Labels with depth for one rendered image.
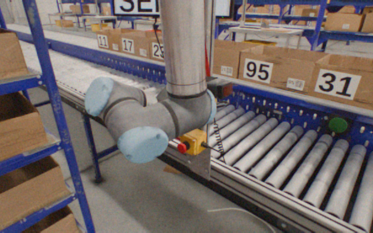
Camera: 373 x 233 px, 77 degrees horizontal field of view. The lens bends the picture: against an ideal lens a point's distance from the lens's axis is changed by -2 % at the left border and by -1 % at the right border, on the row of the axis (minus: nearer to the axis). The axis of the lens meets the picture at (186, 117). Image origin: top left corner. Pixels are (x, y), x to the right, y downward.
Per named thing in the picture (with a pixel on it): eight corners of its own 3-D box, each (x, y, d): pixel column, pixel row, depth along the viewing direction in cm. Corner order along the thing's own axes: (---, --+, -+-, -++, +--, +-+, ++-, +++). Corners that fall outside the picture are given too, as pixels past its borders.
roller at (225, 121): (188, 150, 101) (183, 155, 105) (248, 111, 136) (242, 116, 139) (182, 141, 102) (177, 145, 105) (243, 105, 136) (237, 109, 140)
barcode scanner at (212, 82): (223, 116, 70) (221, 82, 66) (192, 110, 78) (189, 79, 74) (234, 110, 74) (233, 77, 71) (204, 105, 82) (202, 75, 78)
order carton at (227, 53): (187, 68, 163) (187, 43, 155) (212, 61, 182) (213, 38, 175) (236, 80, 139) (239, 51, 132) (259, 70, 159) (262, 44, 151)
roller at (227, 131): (200, 155, 97) (196, 161, 100) (258, 113, 131) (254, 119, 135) (192, 146, 98) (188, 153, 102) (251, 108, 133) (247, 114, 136)
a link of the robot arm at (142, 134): (180, 123, 46) (150, 88, 53) (126, 146, 41) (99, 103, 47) (176, 152, 53) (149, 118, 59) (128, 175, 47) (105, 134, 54)
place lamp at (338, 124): (326, 130, 107) (330, 116, 104) (327, 129, 108) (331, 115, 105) (343, 135, 103) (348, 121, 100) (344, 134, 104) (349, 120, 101)
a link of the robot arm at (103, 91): (90, 126, 49) (75, 98, 55) (134, 132, 59) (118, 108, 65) (112, 90, 47) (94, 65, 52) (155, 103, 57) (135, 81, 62)
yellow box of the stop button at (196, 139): (177, 151, 87) (176, 134, 84) (192, 142, 93) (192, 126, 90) (208, 167, 79) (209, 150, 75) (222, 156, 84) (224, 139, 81)
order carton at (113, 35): (98, 48, 232) (95, 30, 225) (122, 44, 252) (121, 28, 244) (121, 53, 209) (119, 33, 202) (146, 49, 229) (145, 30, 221)
